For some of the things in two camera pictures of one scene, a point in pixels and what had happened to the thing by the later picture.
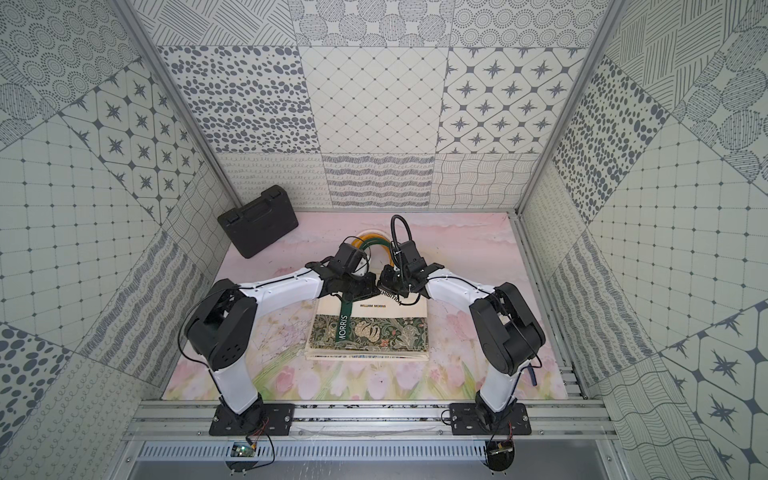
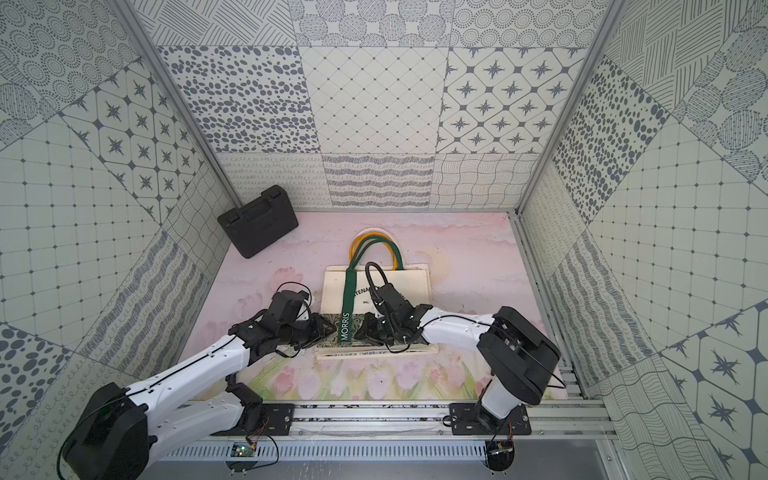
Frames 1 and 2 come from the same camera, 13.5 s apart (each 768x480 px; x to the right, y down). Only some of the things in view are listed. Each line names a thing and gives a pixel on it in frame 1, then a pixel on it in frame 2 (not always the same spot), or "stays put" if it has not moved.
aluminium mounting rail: [556, 419] stays put
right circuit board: [500, 454] stays put
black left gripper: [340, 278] -> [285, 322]
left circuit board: [242, 449] stays put
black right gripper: [384, 282] -> [369, 333]
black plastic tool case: [259, 222] stays put
